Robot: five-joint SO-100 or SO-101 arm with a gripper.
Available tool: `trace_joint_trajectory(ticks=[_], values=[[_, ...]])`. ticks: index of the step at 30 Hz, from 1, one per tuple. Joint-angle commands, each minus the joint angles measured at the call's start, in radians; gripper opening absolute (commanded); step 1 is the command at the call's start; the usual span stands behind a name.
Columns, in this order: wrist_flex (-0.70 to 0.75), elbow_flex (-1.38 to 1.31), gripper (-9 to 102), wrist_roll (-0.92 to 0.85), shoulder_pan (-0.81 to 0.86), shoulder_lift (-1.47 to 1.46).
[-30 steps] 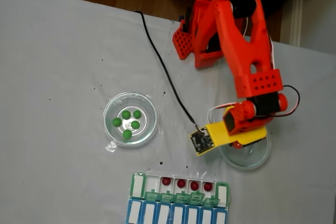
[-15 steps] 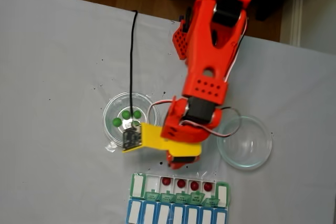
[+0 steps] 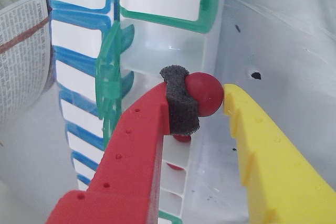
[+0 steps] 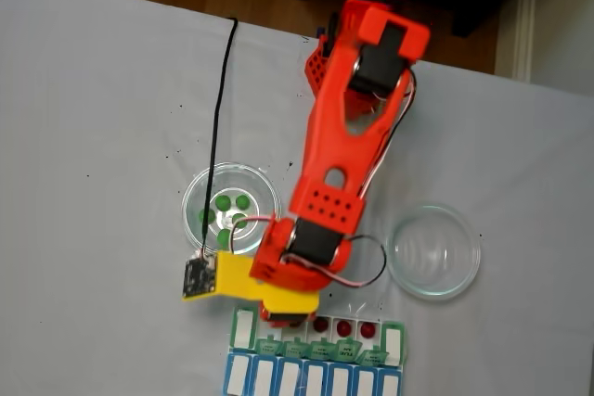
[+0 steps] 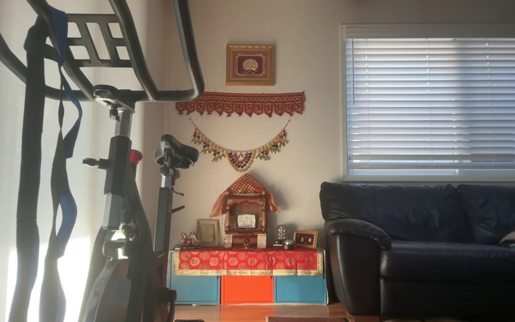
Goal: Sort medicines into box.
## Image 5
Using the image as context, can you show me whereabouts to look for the wooden home shrine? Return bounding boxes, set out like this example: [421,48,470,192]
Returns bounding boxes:
[210,174,280,249]

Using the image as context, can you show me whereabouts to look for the small dark framed picture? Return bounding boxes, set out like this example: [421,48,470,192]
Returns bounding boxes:
[293,230,319,250]

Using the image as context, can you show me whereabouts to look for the gold framed lotus picture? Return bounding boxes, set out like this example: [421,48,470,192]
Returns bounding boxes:
[226,43,275,86]

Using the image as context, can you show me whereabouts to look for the red gold patterned cloth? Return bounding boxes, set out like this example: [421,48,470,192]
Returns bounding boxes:
[172,247,325,276]

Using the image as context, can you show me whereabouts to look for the pair of painted figurines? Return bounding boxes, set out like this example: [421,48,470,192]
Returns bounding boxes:
[179,231,201,249]

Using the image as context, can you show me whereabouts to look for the orange storage cube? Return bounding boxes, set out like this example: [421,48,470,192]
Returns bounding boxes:
[221,275,274,305]

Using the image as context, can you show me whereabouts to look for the blue storage cube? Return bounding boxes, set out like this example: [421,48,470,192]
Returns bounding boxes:
[274,275,328,305]
[169,274,221,305]

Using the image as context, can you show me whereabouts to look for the black exercise bike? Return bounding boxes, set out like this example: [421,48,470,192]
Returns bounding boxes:
[0,0,205,322]

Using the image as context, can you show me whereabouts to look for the black leather sofa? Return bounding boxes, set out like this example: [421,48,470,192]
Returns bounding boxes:
[319,181,515,319]

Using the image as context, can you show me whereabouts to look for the white window blinds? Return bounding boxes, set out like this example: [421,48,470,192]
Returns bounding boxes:
[342,25,515,182]

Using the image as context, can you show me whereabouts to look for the beaded garland wall hanging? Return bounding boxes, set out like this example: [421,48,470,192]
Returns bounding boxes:
[189,118,291,173]

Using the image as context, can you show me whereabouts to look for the red embroidered wall hanging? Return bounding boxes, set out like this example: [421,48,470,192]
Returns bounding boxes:
[176,91,305,118]

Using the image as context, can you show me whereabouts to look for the gold photo frame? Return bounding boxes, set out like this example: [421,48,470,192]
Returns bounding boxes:
[196,218,221,247]

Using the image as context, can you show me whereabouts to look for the blue hanging strap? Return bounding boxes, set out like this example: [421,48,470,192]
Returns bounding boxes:
[38,7,84,322]

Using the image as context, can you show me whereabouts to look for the black hanging strap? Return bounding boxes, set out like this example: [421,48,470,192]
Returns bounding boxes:
[9,18,48,322]

